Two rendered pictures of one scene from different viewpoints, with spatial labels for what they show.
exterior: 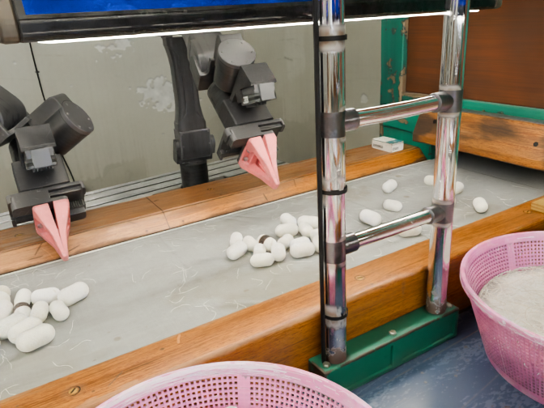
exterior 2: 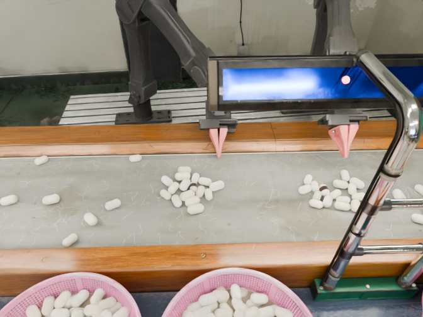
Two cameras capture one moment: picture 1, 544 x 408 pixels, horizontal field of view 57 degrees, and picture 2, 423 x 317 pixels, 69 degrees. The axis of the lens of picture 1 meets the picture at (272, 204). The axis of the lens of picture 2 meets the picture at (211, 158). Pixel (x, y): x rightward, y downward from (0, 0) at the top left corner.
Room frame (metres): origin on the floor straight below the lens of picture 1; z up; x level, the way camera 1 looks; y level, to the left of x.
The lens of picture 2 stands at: (0.07, 0.01, 1.30)
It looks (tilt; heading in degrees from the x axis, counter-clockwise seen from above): 42 degrees down; 29
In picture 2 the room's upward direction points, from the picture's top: straight up
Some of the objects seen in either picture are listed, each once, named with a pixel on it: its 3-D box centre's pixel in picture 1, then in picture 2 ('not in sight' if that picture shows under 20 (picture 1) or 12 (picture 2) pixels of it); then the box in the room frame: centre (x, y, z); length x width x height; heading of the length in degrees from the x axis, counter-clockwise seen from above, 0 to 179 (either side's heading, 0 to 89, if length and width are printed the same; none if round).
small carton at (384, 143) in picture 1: (387, 144); not in sight; (1.04, -0.26, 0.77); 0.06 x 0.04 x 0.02; 30
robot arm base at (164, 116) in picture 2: not in sight; (142, 109); (0.76, 0.66, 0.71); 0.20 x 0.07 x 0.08; 126
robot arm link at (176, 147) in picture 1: (193, 149); not in sight; (1.10, 0.17, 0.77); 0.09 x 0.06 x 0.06; 112
